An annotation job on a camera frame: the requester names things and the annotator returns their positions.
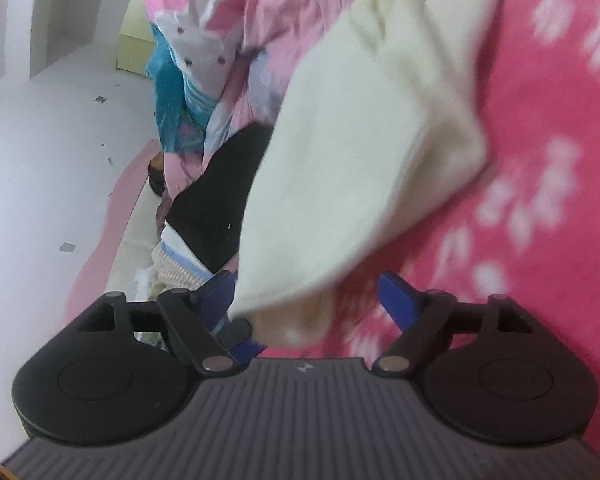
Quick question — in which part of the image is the cream white fleece sweater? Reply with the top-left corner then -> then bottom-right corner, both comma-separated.
228,0 -> 498,347

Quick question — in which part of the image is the stack of folded clothes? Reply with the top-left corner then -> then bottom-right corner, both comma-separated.
134,223 -> 216,301

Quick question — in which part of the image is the pink floral bed blanket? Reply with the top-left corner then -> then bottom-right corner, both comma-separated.
320,0 -> 600,452

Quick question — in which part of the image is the black folded garment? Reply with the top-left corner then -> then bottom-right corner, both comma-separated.
166,122 -> 273,272

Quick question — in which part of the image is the pink patterned duvet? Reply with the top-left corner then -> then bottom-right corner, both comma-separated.
145,0 -> 352,197

